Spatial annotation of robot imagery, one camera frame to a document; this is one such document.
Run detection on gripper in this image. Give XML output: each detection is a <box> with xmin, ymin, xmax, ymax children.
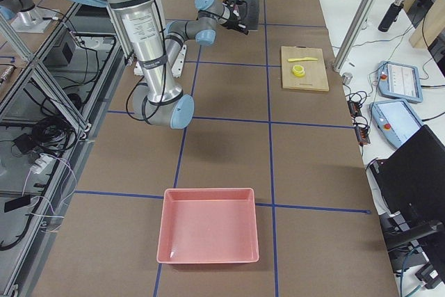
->
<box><xmin>222</xmin><ymin>5</ymin><xmax>248</xmax><ymax>35</ymax></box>

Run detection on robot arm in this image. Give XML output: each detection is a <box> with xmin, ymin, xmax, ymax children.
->
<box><xmin>70</xmin><ymin>0</ymin><xmax>258</xmax><ymax>129</ymax></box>

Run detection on yellow lemon slices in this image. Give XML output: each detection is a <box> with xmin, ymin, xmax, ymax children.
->
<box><xmin>291</xmin><ymin>64</ymin><xmax>305</xmax><ymax>78</ymax></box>

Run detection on yellow plastic knife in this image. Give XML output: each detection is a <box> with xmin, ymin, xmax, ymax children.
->
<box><xmin>287</xmin><ymin>57</ymin><xmax>318</xmax><ymax>63</ymax></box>

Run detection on bamboo cutting board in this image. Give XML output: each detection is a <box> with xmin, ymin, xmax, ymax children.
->
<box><xmin>281</xmin><ymin>46</ymin><xmax>330</xmax><ymax>92</ymax></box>

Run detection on small metal cylinder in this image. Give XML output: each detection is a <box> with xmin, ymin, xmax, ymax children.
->
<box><xmin>341</xmin><ymin>72</ymin><xmax>353</xmax><ymax>86</ymax></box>

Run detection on black bottle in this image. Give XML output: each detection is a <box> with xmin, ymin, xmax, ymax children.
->
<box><xmin>378</xmin><ymin>0</ymin><xmax>405</xmax><ymax>32</ymax></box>

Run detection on upper teach pendant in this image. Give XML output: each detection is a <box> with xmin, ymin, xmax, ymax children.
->
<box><xmin>377</xmin><ymin>61</ymin><xmax>423</xmax><ymax>104</ymax></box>

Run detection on teach pendant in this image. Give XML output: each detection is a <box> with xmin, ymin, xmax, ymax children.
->
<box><xmin>377</xmin><ymin>61</ymin><xmax>423</xmax><ymax>104</ymax></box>
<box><xmin>371</xmin><ymin>99</ymin><xmax>423</xmax><ymax>148</ymax></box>

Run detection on lower teach pendant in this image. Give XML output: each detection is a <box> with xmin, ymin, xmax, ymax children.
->
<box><xmin>371</xmin><ymin>99</ymin><xmax>423</xmax><ymax>148</ymax></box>

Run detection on pink plastic bin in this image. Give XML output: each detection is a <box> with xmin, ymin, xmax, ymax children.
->
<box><xmin>156</xmin><ymin>188</ymin><xmax>259</xmax><ymax>264</ymax></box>

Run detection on black laptop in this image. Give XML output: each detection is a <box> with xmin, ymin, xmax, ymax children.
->
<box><xmin>370</xmin><ymin>125</ymin><xmax>444</xmax><ymax>226</ymax></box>

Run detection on aluminium frame post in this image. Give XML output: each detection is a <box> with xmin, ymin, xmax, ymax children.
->
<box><xmin>332</xmin><ymin>0</ymin><xmax>375</xmax><ymax>72</ymax></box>

